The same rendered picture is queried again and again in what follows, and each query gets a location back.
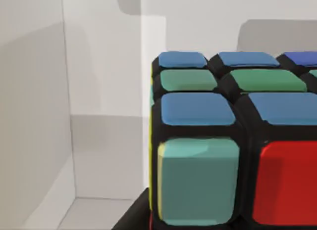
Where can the multicoloured puzzle cube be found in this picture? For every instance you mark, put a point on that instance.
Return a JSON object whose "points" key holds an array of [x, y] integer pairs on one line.
{"points": [[198, 175]]}

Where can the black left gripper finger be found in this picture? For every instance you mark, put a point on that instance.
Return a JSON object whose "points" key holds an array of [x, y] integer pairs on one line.
{"points": [[135, 216]]}

